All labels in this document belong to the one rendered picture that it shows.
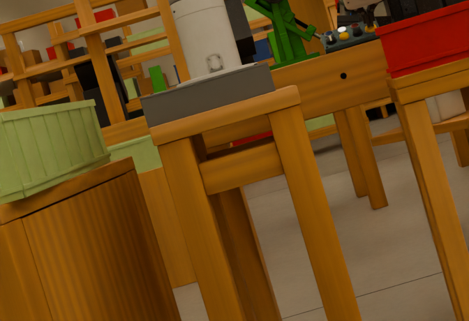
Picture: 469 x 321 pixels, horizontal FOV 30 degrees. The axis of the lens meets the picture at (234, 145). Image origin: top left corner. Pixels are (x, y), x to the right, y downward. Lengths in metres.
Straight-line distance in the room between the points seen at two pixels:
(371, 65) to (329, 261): 0.62
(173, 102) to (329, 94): 0.56
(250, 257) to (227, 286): 1.09
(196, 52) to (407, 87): 0.47
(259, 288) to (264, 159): 1.19
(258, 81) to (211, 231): 0.33
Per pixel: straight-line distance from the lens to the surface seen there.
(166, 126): 1.82
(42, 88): 12.14
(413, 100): 1.96
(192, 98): 1.84
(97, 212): 2.07
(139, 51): 9.48
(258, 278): 2.96
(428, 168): 1.98
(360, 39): 2.27
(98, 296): 1.99
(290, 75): 2.27
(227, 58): 1.92
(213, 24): 1.93
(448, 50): 2.00
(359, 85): 2.27
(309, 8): 2.88
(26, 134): 1.83
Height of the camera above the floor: 0.87
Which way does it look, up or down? 3 degrees down
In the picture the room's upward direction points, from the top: 16 degrees counter-clockwise
